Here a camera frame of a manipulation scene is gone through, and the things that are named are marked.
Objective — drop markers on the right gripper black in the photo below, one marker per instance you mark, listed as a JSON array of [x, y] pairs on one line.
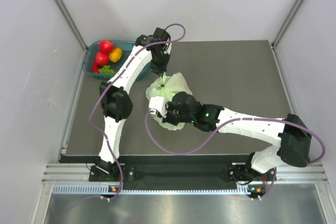
[[169, 107]]

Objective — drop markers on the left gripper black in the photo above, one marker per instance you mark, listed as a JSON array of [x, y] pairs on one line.
[[159, 69]]

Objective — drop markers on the light green plastic bag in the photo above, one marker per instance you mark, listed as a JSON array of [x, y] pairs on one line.
[[167, 87]]

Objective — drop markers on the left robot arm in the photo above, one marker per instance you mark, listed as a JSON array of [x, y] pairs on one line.
[[114, 105]]

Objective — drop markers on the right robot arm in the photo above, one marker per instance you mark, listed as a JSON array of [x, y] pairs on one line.
[[288, 142]]

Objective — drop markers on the orange fake fruit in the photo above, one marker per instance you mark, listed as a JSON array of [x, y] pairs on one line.
[[115, 55]]

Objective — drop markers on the green fake grapes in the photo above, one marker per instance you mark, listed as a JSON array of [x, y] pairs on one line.
[[106, 70]]

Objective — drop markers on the upper red fake apple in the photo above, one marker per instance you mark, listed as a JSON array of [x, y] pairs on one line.
[[106, 47]]

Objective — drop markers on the red fake chili pepper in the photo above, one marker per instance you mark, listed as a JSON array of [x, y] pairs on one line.
[[95, 68]]

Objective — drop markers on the teal plastic basket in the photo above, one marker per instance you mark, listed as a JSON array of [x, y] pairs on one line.
[[93, 49]]

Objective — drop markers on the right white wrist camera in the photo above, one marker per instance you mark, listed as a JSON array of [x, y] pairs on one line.
[[157, 106]]

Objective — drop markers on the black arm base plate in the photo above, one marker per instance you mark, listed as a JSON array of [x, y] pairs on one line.
[[173, 172]]

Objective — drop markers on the aluminium frame rail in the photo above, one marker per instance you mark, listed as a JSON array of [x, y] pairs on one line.
[[66, 173]]

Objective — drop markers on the grey slotted cable duct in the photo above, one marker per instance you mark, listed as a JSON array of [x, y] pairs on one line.
[[105, 189]]

